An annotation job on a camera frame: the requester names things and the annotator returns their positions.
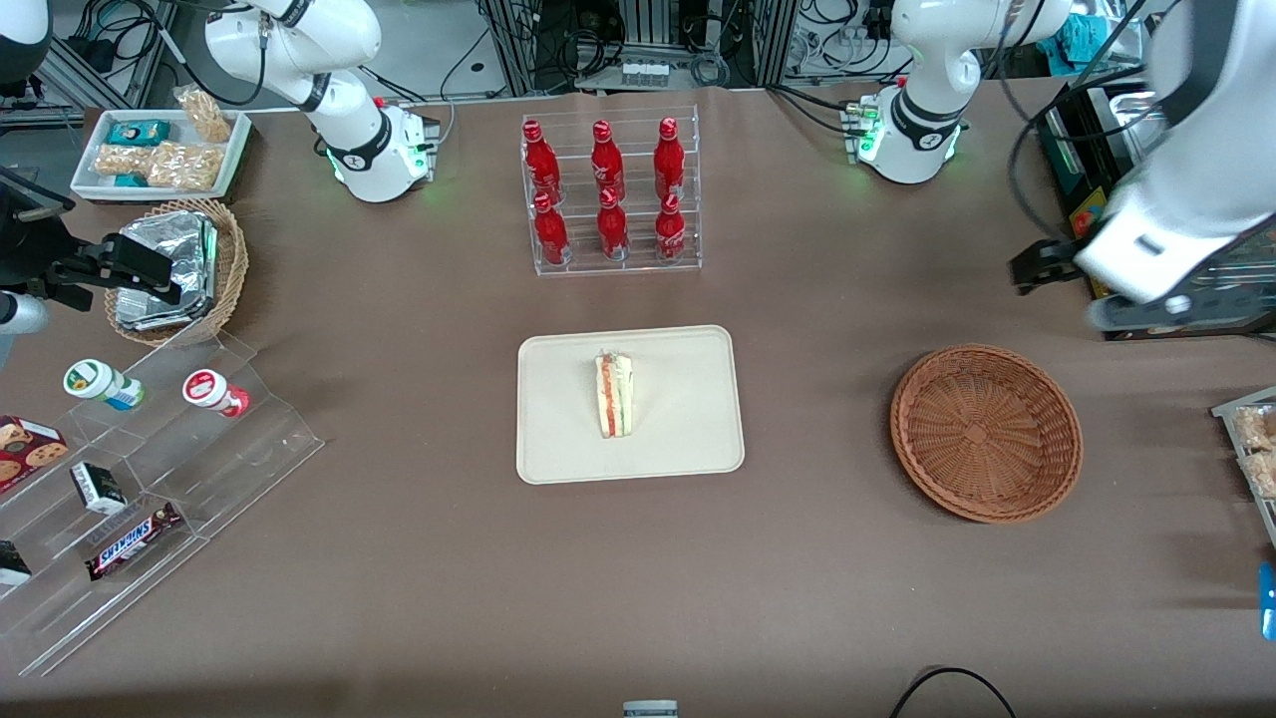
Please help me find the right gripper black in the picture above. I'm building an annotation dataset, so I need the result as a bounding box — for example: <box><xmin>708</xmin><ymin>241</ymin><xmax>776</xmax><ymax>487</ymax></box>
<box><xmin>0</xmin><ymin>168</ymin><xmax>184</xmax><ymax>306</ymax></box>

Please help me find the triangular sandwich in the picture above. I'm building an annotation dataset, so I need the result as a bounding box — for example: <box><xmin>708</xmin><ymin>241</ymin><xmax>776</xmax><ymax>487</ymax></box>
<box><xmin>595</xmin><ymin>349</ymin><xmax>635</xmax><ymax>440</ymax></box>

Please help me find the wicker basket holding foil container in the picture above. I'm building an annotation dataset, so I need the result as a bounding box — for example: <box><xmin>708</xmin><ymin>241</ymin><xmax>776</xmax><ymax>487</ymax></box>
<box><xmin>105</xmin><ymin>197</ymin><xmax>250</xmax><ymax>348</ymax></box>

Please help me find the empty brown wicker basket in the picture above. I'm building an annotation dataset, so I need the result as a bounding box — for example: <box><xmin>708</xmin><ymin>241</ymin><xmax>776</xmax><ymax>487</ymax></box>
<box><xmin>890</xmin><ymin>344</ymin><xmax>1085</xmax><ymax>525</ymax></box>

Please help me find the metal tray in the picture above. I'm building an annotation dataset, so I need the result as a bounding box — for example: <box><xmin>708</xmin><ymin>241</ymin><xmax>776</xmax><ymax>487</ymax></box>
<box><xmin>1092</xmin><ymin>85</ymin><xmax>1182</xmax><ymax>136</ymax></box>

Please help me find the clear tray with snacks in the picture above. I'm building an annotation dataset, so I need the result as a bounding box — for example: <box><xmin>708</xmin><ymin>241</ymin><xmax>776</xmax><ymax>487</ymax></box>
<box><xmin>1211</xmin><ymin>387</ymin><xmax>1276</xmax><ymax>549</ymax></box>

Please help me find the cream rectangular serving tray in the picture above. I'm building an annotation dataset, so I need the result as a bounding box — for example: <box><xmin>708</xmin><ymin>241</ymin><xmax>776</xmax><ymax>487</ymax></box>
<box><xmin>516</xmin><ymin>324</ymin><xmax>746</xmax><ymax>486</ymax></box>

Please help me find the aluminium foil container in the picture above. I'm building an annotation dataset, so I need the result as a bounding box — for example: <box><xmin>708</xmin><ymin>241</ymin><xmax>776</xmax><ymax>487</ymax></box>
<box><xmin>115</xmin><ymin>211</ymin><xmax>218</xmax><ymax>332</ymax></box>

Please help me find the white plastic snack bin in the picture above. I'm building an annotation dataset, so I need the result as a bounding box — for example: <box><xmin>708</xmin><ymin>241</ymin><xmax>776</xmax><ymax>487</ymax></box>
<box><xmin>70</xmin><ymin>108</ymin><xmax>253</xmax><ymax>204</ymax></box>

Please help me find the black equipment box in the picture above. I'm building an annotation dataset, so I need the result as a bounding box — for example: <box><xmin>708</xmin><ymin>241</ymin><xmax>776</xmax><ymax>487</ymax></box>
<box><xmin>1035</xmin><ymin>75</ymin><xmax>1276</xmax><ymax>342</ymax></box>

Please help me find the green lidded yogurt cup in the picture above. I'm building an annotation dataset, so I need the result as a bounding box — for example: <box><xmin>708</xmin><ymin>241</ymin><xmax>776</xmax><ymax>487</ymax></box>
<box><xmin>63</xmin><ymin>359</ymin><xmax>146</xmax><ymax>412</ymax></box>

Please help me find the red lidded yogurt cup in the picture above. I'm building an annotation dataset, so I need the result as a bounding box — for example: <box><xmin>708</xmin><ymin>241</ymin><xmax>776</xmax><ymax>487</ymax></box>
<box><xmin>182</xmin><ymin>369</ymin><xmax>250</xmax><ymax>418</ymax></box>

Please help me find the chocolate chip cookie box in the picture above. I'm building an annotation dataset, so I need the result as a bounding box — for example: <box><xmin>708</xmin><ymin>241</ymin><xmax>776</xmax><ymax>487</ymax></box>
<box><xmin>0</xmin><ymin>414</ymin><xmax>69</xmax><ymax>495</ymax></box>

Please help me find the teal cloth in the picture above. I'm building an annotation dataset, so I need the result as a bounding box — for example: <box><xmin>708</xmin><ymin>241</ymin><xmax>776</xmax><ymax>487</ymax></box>
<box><xmin>1057</xmin><ymin>8</ymin><xmax>1137</xmax><ymax>66</ymax></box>

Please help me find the clear acrylic stepped display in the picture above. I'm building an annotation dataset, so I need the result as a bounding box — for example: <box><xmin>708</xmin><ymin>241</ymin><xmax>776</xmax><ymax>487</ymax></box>
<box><xmin>0</xmin><ymin>329</ymin><xmax>325</xmax><ymax>679</ymax></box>

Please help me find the Snickers chocolate bar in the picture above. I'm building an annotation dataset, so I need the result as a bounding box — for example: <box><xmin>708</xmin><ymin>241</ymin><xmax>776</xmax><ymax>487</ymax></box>
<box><xmin>85</xmin><ymin>502</ymin><xmax>183</xmax><ymax>581</ymax></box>

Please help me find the clear acrylic bottle rack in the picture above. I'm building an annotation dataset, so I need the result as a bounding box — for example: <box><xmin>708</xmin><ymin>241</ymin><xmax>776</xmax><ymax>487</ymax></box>
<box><xmin>520</xmin><ymin>105</ymin><xmax>702</xmax><ymax>278</ymax></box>

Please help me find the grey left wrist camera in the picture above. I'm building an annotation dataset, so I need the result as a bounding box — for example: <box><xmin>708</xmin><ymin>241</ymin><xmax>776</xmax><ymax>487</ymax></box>
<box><xmin>1087</xmin><ymin>292</ymin><xmax>1276</xmax><ymax>340</ymax></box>

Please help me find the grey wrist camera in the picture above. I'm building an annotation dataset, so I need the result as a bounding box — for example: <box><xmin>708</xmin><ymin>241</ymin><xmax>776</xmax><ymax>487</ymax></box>
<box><xmin>1087</xmin><ymin>292</ymin><xmax>1276</xmax><ymax>340</ymax></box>
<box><xmin>0</xmin><ymin>292</ymin><xmax>48</xmax><ymax>335</ymax></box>

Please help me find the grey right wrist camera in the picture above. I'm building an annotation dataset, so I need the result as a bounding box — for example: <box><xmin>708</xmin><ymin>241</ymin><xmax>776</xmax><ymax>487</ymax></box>
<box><xmin>0</xmin><ymin>292</ymin><xmax>48</xmax><ymax>335</ymax></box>

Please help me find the black cable bundle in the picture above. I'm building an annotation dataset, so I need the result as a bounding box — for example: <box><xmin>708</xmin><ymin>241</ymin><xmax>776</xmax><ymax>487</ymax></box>
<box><xmin>766</xmin><ymin>83</ymin><xmax>860</xmax><ymax>136</ymax></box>

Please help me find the aluminium frame equipment rack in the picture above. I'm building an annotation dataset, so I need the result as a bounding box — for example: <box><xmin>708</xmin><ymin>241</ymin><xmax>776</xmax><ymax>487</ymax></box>
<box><xmin>478</xmin><ymin>0</ymin><xmax>798</xmax><ymax>96</ymax></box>

